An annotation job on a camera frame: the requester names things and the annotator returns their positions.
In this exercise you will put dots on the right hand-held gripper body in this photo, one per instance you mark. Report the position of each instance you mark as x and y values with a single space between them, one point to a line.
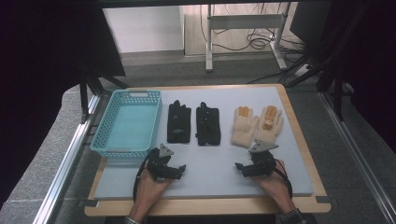
263 160

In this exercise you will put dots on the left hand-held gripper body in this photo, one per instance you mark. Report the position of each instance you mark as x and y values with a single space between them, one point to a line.
158 163

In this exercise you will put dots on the cream knit glove orange fingers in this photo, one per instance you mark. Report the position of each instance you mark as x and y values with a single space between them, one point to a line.
244 129
270 127

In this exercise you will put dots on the turquoise plastic basket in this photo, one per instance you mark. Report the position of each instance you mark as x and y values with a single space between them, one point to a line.
130 124

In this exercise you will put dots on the person's left hand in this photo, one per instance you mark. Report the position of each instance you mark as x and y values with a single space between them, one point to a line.
149 193

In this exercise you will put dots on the person's right hand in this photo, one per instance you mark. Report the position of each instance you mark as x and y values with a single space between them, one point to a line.
275 189

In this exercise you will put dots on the black glove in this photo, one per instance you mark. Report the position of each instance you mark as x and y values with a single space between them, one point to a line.
208 126
179 124

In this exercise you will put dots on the white power strip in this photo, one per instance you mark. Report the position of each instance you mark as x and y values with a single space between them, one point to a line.
302 70

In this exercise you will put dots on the black tripod stand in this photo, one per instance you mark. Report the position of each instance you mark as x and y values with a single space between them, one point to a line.
90 84

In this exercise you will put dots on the black metal stand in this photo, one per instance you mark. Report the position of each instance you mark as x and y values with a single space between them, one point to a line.
330 68

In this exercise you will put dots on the white panel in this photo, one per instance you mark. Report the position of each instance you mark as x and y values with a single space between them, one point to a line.
143 28

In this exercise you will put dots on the dark curtain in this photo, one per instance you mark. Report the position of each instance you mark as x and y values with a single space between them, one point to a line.
373 68
37 77

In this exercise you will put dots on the aluminium rail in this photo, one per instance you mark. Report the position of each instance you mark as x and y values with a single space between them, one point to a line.
67 161
358 158

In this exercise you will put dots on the white metal desk frame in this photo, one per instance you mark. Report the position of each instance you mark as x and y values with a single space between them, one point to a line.
243 21

